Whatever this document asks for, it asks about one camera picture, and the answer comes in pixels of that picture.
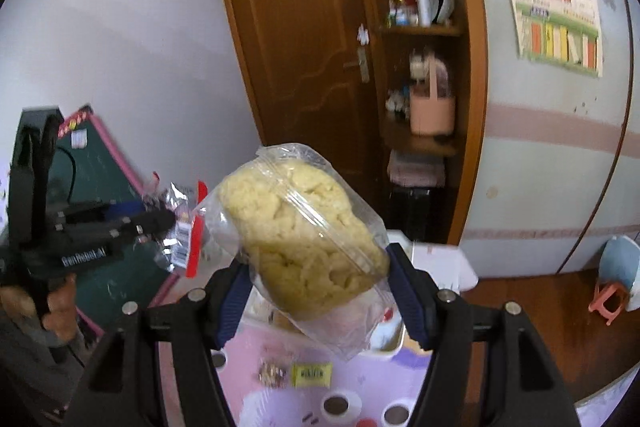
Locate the brown wooden door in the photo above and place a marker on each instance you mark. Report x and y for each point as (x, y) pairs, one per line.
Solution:
(290, 57)

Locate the white plastic bin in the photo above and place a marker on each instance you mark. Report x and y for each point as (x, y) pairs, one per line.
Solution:
(450, 269)

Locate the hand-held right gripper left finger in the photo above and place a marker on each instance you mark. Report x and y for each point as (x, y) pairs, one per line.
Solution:
(232, 302)

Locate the black wheeled case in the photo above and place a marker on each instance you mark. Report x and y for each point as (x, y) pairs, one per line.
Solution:
(407, 212)

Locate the wooden corner shelf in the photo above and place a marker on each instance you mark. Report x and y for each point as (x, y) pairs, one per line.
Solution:
(425, 144)

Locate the clear bag of yellow puffs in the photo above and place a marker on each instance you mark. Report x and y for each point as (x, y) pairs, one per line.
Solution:
(300, 227)

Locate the white grey bowls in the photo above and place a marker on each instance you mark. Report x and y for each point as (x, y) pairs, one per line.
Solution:
(444, 7)

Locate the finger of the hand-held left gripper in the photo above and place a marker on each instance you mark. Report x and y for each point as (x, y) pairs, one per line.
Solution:
(150, 223)
(122, 207)

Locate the pink plastic stool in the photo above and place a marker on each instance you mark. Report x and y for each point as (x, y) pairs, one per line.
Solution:
(607, 302)

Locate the pale blue wardrobe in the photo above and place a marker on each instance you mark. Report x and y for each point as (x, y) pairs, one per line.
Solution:
(540, 157)

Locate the small shelf items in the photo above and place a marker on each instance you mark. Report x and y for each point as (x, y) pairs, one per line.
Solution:
(397, 102)

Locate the small colourful shelf bottles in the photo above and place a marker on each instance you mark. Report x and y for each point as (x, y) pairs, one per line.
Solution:
(402, 13)

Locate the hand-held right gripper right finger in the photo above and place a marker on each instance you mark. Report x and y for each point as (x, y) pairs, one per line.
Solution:
(407, 302)

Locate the silver red snack packet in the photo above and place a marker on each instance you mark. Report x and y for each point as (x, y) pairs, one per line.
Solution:
(182, 237)

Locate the clear wrapped brown snack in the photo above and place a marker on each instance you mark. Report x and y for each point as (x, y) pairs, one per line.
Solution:
(272, 374)

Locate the white bottle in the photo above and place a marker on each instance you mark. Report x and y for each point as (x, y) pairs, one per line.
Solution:
(423, 2)

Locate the person's left hand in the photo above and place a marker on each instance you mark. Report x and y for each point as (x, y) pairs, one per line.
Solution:
(60, 312)

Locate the colourful wall poster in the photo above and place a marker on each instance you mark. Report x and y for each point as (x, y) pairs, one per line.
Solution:
(555, 22)

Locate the green chalkboard with pink frame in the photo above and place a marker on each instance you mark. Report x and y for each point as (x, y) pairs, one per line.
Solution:
(115, 177)

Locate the person's left forearm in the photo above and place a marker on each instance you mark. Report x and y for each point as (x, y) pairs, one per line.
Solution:
(30, 357)

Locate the yellow green candy packet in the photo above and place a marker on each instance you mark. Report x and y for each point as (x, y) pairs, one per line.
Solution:
(312, 374)

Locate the pink basket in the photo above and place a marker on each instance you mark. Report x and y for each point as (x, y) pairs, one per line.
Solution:
(432, 117)

